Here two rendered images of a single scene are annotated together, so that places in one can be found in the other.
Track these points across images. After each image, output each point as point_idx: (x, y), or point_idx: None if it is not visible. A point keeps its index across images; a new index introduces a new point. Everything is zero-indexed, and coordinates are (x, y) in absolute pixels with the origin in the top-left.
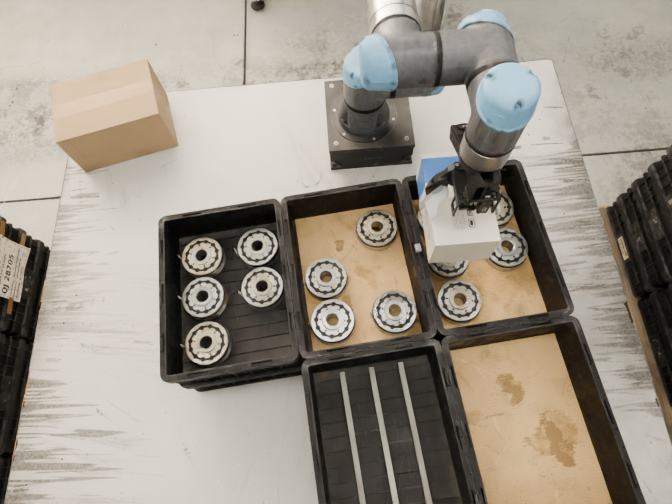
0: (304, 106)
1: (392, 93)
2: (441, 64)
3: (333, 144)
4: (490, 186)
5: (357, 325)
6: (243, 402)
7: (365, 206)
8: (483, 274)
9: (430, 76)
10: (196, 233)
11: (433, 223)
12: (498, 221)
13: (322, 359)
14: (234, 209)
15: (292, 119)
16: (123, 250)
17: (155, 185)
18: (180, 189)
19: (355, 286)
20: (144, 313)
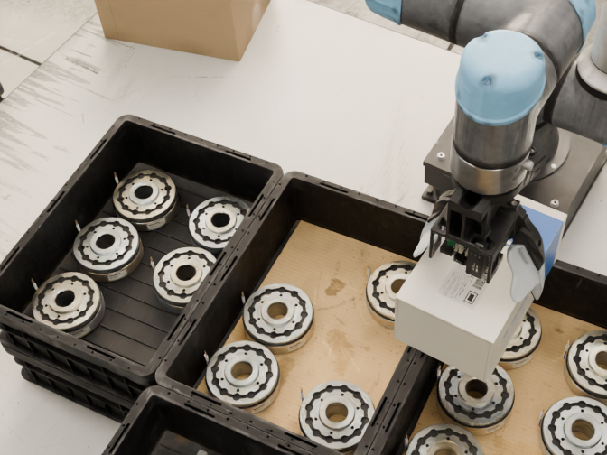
0: (449, 95)
1: (546, 112)
2: (459, 10)
3: (436, 155)
4: (469, 217)
5: (275, 406)
6: (65, 430)
7: (412, 256)
8: (518, 454)
9: (443, 21)
10: (162, 166)
11: (416, 269)
12: (597, 387)
13: (177, 397)
14: (219, 152)
15: (418, 104)
16: (74, 153)
17: (173, 95)
18: (200, 116)
19: (313, 354)
20: None
